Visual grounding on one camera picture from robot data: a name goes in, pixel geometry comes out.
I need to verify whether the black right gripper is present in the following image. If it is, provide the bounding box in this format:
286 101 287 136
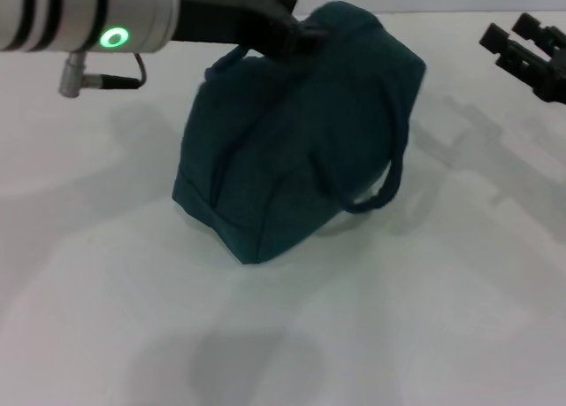
478 11 566 104

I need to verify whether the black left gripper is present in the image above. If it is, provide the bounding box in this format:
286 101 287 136
167 0 331 63

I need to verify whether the dark teal insulated lunch bag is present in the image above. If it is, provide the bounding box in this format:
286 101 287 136
171 1 428 265

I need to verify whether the dark left wrist cable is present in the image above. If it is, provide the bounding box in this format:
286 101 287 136
58 51 148 99

